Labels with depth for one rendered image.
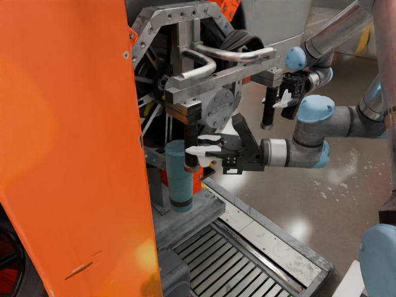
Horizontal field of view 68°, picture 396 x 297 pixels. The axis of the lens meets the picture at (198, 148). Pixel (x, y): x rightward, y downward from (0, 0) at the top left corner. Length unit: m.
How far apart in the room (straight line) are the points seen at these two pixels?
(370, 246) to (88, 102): 0.33
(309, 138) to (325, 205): 1.19
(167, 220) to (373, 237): 1.11
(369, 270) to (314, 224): 1.40
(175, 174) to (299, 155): 0.39
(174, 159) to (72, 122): 0.62
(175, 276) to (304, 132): 0.59
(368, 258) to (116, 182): 0.30
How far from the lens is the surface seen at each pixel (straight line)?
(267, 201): 1.83
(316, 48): 1.02
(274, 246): 1.51
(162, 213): 1.40
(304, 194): 1.94
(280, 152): 0.76
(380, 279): 0.37
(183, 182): 0.96
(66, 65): 0.29
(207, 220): 1.50
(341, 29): 0.97
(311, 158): 0.78
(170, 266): 1.02
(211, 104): 0.86
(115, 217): 0.41
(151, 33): 0.85
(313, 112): 0.71
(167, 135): 1.14
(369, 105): 0.73
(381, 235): 0.35
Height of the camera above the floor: 1.25
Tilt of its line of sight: 34 degrees down
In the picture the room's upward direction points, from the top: straight up
